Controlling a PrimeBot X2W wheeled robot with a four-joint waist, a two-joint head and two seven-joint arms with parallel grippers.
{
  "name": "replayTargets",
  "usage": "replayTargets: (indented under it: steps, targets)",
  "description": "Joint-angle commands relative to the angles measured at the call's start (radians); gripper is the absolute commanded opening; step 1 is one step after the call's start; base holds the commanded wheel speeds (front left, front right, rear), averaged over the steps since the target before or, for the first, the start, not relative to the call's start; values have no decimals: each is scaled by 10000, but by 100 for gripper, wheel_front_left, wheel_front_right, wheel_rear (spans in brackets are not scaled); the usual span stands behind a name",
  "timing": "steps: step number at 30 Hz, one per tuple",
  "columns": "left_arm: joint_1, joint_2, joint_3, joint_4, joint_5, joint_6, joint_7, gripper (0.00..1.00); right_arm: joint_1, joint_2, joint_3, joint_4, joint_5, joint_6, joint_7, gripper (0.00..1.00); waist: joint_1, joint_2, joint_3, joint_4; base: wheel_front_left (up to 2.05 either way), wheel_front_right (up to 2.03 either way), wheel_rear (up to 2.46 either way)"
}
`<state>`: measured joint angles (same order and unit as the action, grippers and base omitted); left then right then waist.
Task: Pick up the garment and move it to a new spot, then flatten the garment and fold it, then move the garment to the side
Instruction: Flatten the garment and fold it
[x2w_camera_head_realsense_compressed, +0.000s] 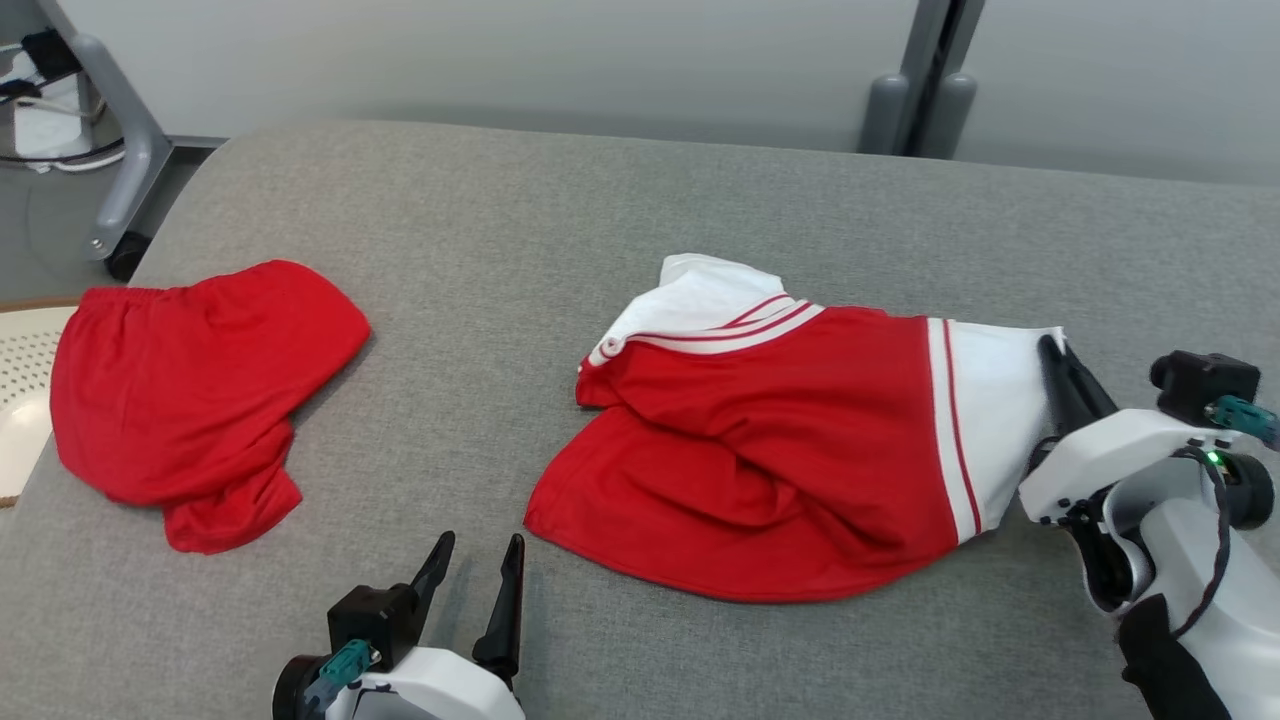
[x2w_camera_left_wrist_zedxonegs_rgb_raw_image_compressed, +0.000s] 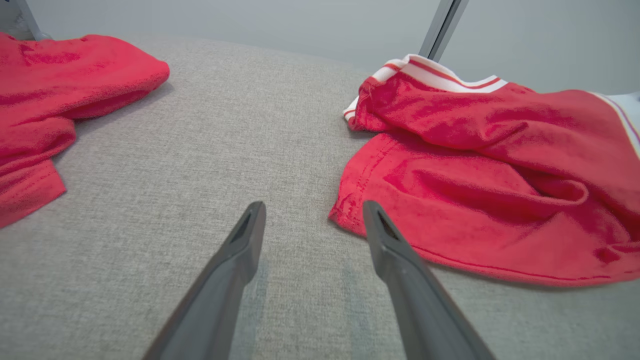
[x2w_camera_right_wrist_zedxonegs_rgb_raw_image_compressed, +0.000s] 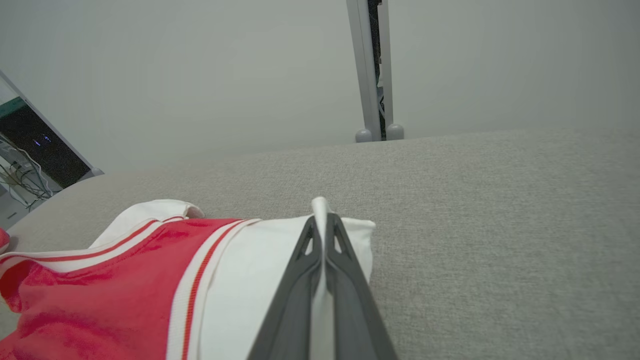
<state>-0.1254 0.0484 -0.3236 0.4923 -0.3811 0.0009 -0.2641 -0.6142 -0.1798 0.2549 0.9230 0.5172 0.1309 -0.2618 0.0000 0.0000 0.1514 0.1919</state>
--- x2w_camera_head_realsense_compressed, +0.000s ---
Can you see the white perforated laundry basket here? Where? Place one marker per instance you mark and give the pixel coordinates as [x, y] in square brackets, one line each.
[25, 390]

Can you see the black caster wheel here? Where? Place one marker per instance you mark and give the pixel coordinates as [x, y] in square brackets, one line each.
[126, 255]

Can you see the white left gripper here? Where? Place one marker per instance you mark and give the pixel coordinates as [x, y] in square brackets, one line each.
[440, 690]

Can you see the grey cylindrical post cap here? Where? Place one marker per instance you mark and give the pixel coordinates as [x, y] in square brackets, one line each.
[947, 118]
[885, 115]

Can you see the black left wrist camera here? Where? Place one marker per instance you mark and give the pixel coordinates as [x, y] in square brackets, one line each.
[372, 615]

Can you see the red and white jersey shirt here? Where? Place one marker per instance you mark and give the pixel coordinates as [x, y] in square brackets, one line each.
[800, 440]

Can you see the grey metal partition post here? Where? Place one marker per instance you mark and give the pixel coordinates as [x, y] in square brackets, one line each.
[942, 60]

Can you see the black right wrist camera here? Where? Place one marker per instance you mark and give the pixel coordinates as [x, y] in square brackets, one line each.
[1200, 385]

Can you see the red shorts with white stripe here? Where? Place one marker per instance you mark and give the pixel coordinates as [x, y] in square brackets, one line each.
[190, 390]

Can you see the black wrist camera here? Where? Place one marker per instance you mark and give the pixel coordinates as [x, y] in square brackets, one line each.
[372, 615]
[1200, 385]

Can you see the black fabric arm sleeve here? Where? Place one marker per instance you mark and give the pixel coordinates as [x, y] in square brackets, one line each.
[1170, 670]

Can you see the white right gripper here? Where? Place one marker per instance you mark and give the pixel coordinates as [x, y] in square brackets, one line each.
[1110, 455]

